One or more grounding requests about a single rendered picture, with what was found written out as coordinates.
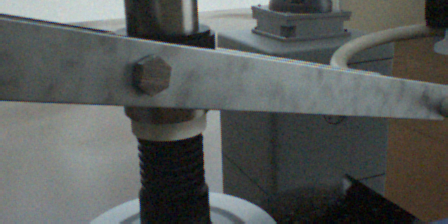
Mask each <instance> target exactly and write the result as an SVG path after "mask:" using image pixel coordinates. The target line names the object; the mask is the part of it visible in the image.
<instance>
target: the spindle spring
mask: <svg viewBox="0 0 448 224"><path fill-rule="evenodd" d="M202 133H203V132H202ZM202 133H199V135H195V136H193V137H189V138H186V139H180V140H175V141H150V140H146V139H141V138H138V137H136V139H137V141H138V151H139V152H138V158H139V159H140V160H139V166H140V172H139V173H140V175H141V177H140V183H141V184H142V186H141V190H142V194H144V196H146V197H147V198H151V199H153V200H162V201H170V200H180V199H182V198H187V197H188V196H190V195H193V194H195V193H197V192H198V191H199V190H201V189H202V188H203V186H204V185H205V175H204V174H205V169H204V164H205V162H204V160H203V158H204V152H203V142H202V141H203V135H202ZM186 143H188V144H186ZM185 144H186V145H185ZM180 145H183V146H181V147H177V146H180ZM152 147H155V148H167V147H175V148H172V149H153V148H152ZM188 152H189V153H188ZM186 153H188V154H186ZM182 154H184V155H182ZM179 155H182V156H179ZM171 156H177V157H174V158H153V157H171ZM188 161H189V162H188ZM184 162H186V163H184ZM182 163H184V164H182ZM176 164H180V165H178V166H172V165H176ZM153 165H155V166H153ZM159 166H168V167H159ZM186 171H187V172H186ZM181 172H183V173H181ZM178 173H181V174H178ZM168 174H175V175H170V176H159V175H168ZM187 179H188V180H187ZM185 180H186V181H185ZM181 181H182V182H181ZM178 182H180V183H178ZM157 183H174V184H157ZM184 189H185V190H184ZM181 190H183V191H181ZM174 191H178V192H174ZM159 192H174V193H159Z"/></svg>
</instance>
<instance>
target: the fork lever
mask: <svg viewBox="0 0 448 224"><path fill-rule="evenodd" d="M107 32H112V31H110V30H106V29H98V28H93V27H85V26H81V25H72V24H68V23H59V22H55V21H51V20H42V19H38V18H29V17H25V16H17V15H12V14H4V13H0V101H8V102H39V103H54V104H85V105H101V106H132V107H147V108H178V109H193V110H224V111H239V112H269V113H285V114H315V115H331V116H347V117H377V118H393V119H425V120H440V121H442V120H443V119H444V117H443V116H442V115H441V106H442V103H443V100H444V99H445V98H446V97H447V96H448V85H441V84H436V83H427V82H423V81H414V80H410V79H401V78H397V77H388V76H384V75H381V74H380V73H373V72H369V71H360V70H356V69H347V68H343V67H334V66H330V65H322V64H317V63H309V62H305V61H301V60H292V59H288V58H280V57H275V56H267V55H263V54H254V53H250V52H241V51H237V50H229V49H224V48H216V47H215V50H213V49H209V48H200V47H196V46H187V45H182V44H174V43H170V42H161V41H157V40H148V39H143V38H134V37H130V36H122V35H117V34H113V33H107Z"/></svg>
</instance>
